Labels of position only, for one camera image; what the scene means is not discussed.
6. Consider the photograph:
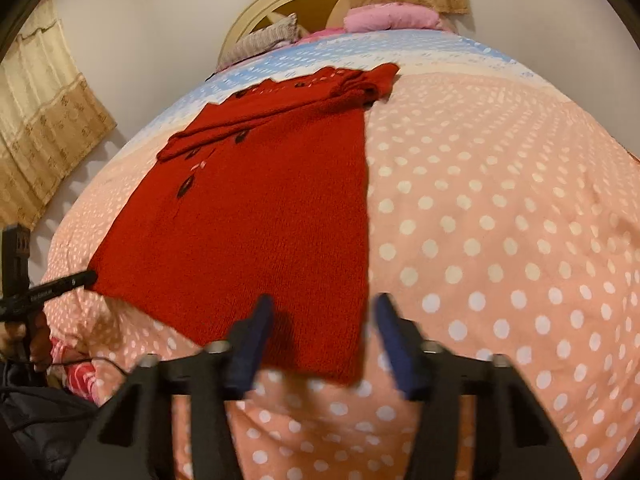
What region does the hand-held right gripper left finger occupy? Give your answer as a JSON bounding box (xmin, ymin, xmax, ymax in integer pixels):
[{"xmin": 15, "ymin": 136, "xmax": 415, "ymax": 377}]
[{"xmin": 62, "ymin": 294, "xmax": 275, "ymax": 480}]

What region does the pink pillow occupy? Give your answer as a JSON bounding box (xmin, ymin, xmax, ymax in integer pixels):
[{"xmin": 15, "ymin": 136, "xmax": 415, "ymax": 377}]
[{"xmin": 344, "ymin": 2, "xmax": 443, "ymax": 33}]

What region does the person's dark clothing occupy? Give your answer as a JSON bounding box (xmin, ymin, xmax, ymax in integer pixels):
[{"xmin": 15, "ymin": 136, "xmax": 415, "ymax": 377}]
[{"xmin": 0, "ymin": 360, "xmax": 101, "ymax": 480}]

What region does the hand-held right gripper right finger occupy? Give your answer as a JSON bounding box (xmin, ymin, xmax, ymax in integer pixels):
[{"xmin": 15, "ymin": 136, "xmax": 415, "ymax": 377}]
[{"xmin": 375, "ymin": 292, "xmax": 583, "ymax": 480}]

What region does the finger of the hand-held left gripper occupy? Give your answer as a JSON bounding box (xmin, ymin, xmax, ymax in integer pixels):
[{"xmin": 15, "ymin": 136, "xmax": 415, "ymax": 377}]
[{"xmin": 47, "ymin": 269, "xmax": 99, "ymax": 295}]

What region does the cream wooden headboard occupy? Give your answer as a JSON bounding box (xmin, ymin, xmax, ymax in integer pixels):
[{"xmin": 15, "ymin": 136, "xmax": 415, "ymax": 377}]
[{"xmin": 217, "ymin": 0, "xmax": 351, "ymax": 68}]

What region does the striped pillow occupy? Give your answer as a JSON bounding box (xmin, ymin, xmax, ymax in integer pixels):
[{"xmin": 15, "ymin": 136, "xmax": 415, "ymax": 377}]
[{"xmin": 217, "ymin": 14, "xmax": 301, "ymax": 68}]

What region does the red plaid cloth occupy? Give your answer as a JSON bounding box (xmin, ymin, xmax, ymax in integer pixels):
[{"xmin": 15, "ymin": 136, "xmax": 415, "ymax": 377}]
[{"xmin": 49, "ymin": 337, "xmax": 108, "ymax": 403}]

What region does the polka dot bedsheet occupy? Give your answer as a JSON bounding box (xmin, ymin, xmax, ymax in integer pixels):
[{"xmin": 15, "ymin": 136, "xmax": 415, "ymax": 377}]
[{"xmin": 40, "ymin": 27, "xmax": 640, "ymax": 480}]

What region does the red embroidered knit sweater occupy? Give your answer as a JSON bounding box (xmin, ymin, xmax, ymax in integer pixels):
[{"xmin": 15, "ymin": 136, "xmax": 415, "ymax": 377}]
[{"xmin": 89, "ymin": 62, "xmax": 401, "ymax": 387}]

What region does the person's left hand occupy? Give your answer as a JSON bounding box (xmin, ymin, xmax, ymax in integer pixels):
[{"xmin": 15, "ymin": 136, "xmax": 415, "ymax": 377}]
[{"xmin": 0, "ymin": 317, "xmax": 53, "ymax": 368}]

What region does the black cable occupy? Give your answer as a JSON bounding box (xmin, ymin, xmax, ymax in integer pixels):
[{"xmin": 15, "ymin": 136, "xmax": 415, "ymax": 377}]
[{"xmin": 0, "ymin": 355, "xmax": 132, "ymax": 396}]

